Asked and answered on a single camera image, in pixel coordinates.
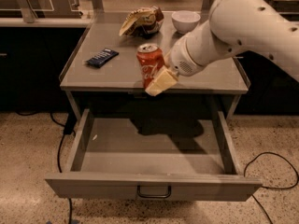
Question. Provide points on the red coke can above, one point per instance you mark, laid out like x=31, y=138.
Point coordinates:
x=151, y=60

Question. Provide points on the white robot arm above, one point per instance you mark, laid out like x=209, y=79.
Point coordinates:
x=232, y=27

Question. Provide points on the open grey top drawer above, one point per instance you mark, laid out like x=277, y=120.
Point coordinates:
x=110, y=158

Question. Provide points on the white bowl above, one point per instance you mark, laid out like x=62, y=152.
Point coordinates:
x=185, y=21

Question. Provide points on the brown chip bag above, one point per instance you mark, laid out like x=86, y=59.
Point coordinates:
x=142, y=21

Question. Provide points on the grey metal cabinet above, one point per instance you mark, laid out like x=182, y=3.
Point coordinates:
x=122, y=73

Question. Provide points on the dark blue snack bar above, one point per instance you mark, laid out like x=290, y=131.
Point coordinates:
x=102, y=58

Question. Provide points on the black power adapter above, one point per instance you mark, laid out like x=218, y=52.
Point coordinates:
x=70, y=123

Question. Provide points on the black drawer handle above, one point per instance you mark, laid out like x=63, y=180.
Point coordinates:
x=154, y=192

